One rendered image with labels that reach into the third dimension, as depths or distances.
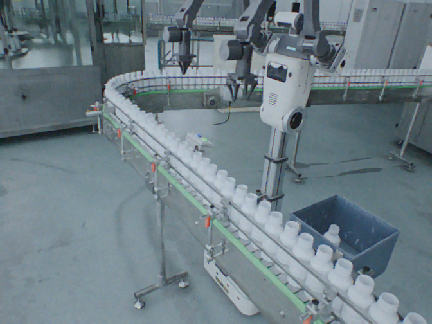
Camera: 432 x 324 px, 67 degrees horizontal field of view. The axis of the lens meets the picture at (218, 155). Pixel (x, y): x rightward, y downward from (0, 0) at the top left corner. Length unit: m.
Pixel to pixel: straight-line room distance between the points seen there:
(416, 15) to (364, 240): 6.57
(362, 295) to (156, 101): 2.37
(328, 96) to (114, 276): 2.57
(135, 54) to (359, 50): 4.29
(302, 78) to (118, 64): 5.20
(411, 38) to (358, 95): 4.26
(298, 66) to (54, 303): 1.98
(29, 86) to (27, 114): 0.34
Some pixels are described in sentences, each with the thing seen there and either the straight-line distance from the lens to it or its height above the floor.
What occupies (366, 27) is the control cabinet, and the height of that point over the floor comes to 1.40.
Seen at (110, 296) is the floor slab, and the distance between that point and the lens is 2.36.
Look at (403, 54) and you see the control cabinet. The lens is 7.87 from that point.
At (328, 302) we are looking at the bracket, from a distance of 0.92.
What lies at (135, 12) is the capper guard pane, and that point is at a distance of 6.62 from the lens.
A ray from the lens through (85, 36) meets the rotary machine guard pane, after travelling 4.43.
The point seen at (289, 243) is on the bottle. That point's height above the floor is 1.12.
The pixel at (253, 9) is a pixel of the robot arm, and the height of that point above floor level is 1.71.
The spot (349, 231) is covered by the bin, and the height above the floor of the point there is 0.81.
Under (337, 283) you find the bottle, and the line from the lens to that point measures 0.92.
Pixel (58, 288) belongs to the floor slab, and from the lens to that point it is 2.49.
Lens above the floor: 1.74
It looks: 26 degrees down
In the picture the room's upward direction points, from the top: 4 degrees clockwise
